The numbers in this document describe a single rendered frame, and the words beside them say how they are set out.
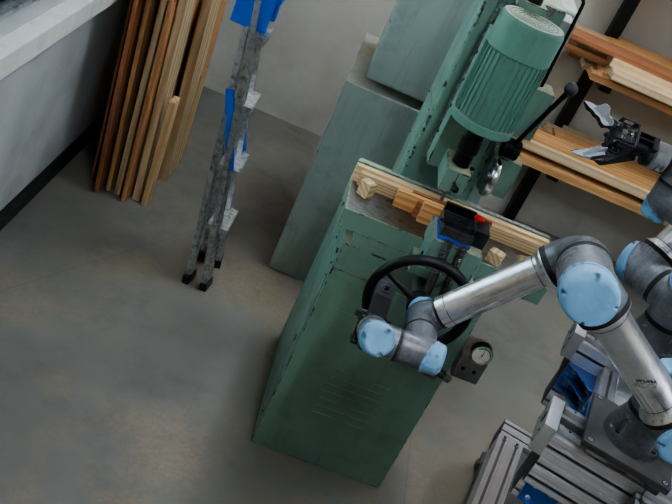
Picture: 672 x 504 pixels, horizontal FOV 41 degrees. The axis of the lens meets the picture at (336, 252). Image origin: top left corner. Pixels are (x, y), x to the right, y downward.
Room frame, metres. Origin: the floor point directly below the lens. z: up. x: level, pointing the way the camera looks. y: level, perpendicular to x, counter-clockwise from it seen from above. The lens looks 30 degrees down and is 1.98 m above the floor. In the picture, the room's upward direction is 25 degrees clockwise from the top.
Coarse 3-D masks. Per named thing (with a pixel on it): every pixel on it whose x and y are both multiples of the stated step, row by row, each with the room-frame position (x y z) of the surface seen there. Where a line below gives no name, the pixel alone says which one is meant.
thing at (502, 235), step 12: (360, 180) 2.26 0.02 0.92; (372, 180) 2.27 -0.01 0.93; (384, 180) 2.28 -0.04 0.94; (384, 192) 2.27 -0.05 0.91; (396, 192) 2.28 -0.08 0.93; (492, 228) 2.31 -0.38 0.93; (504, 228) 2.33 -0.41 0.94; (504, 240) 2.32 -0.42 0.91; (516, 240) 2.32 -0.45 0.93; (528, 240) 2.33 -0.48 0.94; (528, 252) 2.33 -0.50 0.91
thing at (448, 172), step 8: (448, 152) 2.35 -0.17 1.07; (448, 160) 2.30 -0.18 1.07; (440, 168) 2.34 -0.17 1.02; (448, 168) 2.25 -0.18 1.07; (456, 168) 2.27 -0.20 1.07; (464, 168) 2.29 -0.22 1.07; (440, 176) 2.28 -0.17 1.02; (448, 176) 2.25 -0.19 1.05; (456, 176) 2.25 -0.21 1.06; (464, 176) 2.25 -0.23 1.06; (440, 184) 2.25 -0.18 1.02; (448, 184) 2.25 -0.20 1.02; (456, 184) 2.25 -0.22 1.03; (464, 184) 2.25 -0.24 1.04; (448, 192) 2.25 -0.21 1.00
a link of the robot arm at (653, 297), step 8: (664, 272) 2.31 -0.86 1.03; (656, 280) 2.29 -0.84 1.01; (664, 280) 2.29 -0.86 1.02; (648, 288) 2.29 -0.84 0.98; (656, 288) 2.28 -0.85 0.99; (664, 288) 2.27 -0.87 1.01; (648, 296) 2.28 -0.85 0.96; (656, 296) 2.27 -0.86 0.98; (664, 296) 2.25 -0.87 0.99; (656, 304) 2.26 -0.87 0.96; (664, 304) 2.24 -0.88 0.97; (648, 312) 2.27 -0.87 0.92; (656, 312) 2.25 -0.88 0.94; (664, 312) 2.24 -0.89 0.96; (656, 320) 2.24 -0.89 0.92; (664, 320) 2.23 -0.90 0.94
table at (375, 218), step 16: (352, 192) 2.21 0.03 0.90; (352, 208) 2.12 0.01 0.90; (368, 208) 2.16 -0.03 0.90; (384, 208) 2.20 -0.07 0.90; (352, 224) 2.11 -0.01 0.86; (368, 224) 2.12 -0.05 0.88; (384, 224) 2.12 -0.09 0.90; (400, 224) 2.15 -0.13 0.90; (416, 224) 2.20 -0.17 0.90; (384, 240) 2.12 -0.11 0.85; (400, 240) 2.13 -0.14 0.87; (416, 240) 2.13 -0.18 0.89; (512, 256) 2.27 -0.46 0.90; (528, 256) 2.31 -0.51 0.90; (416, 272) 2.04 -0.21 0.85; (480, 272) 2.16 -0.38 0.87; (544, 288) 2.18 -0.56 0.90
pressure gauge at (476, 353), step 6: (480, 342) 2.12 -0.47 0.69; (486, 342) 2.13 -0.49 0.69; (474, 348) 2.11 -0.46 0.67; (480, 348) 2.10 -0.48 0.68; (486, 348) 2.10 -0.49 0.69; (474, 354) 2.10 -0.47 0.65; (480, 354) 2.11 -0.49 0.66; (486, 354) 2.11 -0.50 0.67; (492, 354) 2.11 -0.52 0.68; (474, 360) 2.10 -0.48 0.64; (480, 360) 2.11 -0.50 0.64; (486, 360) 2.11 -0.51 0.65
